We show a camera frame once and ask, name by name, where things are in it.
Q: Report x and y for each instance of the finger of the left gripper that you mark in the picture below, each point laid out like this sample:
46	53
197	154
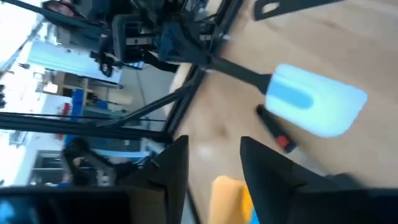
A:
177	46

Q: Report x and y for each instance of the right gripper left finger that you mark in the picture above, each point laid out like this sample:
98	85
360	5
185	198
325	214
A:
155	193

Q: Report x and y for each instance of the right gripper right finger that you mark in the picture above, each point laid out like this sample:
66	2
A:
280	193

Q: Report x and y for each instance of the yellow silicone spatula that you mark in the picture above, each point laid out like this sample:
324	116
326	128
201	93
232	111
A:
247	199

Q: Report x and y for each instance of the blue silicone spatula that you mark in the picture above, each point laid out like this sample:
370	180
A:
253	217

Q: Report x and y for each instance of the orange plastic bin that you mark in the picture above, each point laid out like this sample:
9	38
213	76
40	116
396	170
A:
227	199

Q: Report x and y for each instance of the small black red-dot spatula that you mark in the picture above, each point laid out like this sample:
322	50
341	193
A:
273	127

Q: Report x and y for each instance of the black slotted turner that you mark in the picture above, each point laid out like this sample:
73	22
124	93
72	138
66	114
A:
298	4

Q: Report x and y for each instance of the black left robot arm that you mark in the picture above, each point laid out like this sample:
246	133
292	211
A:
87	161

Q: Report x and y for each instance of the black upright frame post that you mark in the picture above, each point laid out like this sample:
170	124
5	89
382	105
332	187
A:
77	127

